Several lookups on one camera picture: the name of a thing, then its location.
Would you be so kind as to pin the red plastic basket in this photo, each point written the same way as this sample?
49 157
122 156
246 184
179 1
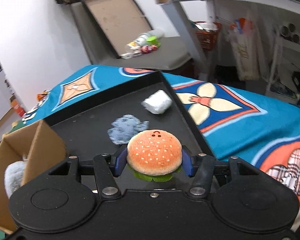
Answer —
207 38

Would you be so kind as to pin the brown board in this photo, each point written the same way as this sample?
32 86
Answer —
120 22

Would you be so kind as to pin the white tote bag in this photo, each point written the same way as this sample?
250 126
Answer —
242 37

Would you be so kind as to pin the white soft block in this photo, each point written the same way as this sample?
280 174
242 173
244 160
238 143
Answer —
157 103

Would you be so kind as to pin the blue grey fabric toy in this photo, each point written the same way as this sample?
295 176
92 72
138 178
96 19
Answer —
126 127

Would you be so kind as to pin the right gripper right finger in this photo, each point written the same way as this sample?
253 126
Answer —
201 169

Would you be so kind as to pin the green lidded cup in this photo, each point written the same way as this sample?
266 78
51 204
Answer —
153 41

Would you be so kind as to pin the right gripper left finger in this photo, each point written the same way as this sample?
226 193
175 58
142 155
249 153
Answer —
107 167

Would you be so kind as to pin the grey bench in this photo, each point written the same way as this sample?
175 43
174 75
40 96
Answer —
171 56

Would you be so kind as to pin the brown cardboard box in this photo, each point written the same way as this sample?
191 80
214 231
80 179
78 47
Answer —
25 154

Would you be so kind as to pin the orange cardboard box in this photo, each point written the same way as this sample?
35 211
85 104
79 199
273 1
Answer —
17 107

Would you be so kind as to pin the black tray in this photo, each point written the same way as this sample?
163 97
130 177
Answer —
101 123

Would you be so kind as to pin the blue patterned blanket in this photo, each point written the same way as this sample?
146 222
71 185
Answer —
261 130

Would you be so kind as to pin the orange bag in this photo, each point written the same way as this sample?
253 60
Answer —
42 95

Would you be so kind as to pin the fluffy light blue plush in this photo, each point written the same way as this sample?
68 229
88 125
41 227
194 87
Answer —
13 176

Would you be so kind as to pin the white charger box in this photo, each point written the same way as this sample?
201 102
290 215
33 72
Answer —
126 56

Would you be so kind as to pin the burger plush toy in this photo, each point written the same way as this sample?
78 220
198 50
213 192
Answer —
154 155

